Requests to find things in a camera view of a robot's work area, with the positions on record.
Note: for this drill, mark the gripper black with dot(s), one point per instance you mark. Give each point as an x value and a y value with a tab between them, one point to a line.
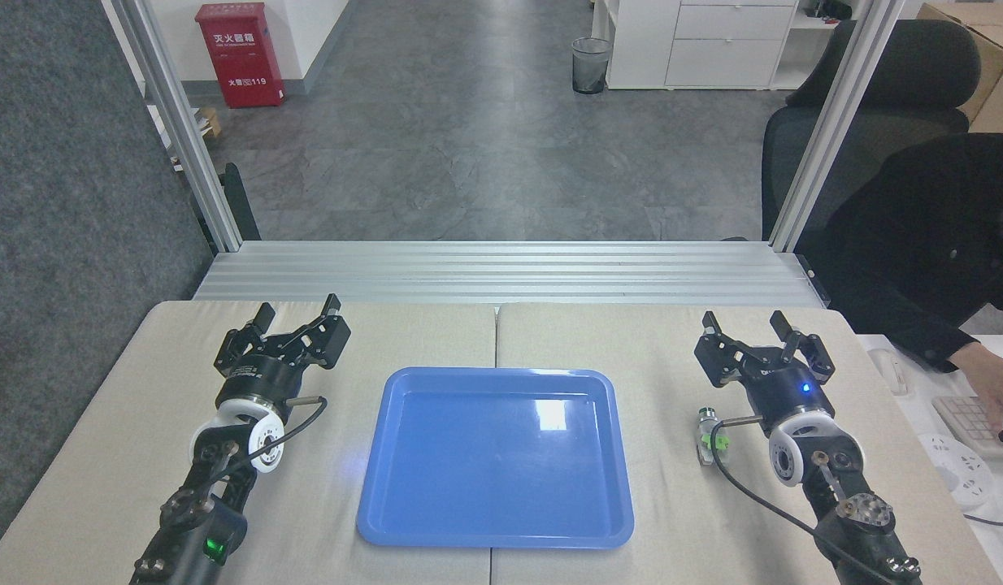
786	392
262	379

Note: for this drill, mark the switch part with green piece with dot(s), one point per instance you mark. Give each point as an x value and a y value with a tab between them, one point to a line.
710	439

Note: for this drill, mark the blue plastic tray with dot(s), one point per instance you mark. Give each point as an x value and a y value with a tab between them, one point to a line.
493	463

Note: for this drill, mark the person's hand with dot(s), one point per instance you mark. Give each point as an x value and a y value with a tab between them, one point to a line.
997	382

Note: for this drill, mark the white computer mouse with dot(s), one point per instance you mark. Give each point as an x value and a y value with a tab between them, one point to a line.
887	370

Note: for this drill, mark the person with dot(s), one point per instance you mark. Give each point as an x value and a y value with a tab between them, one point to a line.
932	244

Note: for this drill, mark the white keyboard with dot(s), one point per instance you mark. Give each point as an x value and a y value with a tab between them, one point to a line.
965	418

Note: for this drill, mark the white power strip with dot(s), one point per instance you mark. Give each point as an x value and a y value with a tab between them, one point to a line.
961	471

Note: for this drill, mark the ribbed aluminium platform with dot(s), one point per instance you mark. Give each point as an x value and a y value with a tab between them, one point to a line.
501	272

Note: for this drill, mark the grey felt partition panel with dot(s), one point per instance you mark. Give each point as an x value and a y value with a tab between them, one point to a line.
71	203

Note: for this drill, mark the red fire extinguisher box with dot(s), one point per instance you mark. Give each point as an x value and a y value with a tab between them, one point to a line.
240	57

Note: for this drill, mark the black office chair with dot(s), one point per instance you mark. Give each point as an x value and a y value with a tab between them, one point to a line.
892	97

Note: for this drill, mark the white desk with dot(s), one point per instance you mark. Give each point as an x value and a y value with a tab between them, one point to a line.
989	552

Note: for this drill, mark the white drawer cabinet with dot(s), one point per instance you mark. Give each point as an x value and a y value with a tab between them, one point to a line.
696	45

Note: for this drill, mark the grey mesh waste bin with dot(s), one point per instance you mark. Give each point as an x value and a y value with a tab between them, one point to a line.
591	67

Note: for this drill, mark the cardboard box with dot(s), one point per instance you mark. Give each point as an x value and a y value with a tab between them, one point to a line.
997	73

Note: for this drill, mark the black upright bracket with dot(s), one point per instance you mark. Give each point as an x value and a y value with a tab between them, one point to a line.
243	207

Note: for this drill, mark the silver aluminium post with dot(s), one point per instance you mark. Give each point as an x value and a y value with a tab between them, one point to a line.
835	122
180	130

